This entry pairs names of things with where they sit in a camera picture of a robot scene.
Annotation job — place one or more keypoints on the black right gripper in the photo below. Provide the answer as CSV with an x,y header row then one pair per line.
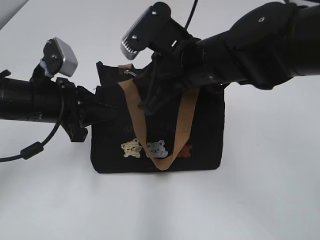
x,y
173,70

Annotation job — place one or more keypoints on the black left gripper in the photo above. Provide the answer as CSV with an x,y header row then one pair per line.
x,y
83,108

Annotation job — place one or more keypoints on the black canvas tote bag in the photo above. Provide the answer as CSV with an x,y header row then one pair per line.
x,y
185,134

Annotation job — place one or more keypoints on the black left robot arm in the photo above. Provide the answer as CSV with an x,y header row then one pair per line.
x,y
61,101

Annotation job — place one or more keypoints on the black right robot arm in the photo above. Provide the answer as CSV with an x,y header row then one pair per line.
x,y
267,47

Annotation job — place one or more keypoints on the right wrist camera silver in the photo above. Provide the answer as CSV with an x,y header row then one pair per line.
x,y
154,29

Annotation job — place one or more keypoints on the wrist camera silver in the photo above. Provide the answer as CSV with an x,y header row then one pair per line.
x,y
154,29
58,58

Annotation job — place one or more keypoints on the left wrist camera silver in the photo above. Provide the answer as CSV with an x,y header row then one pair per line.
x,y
58,58

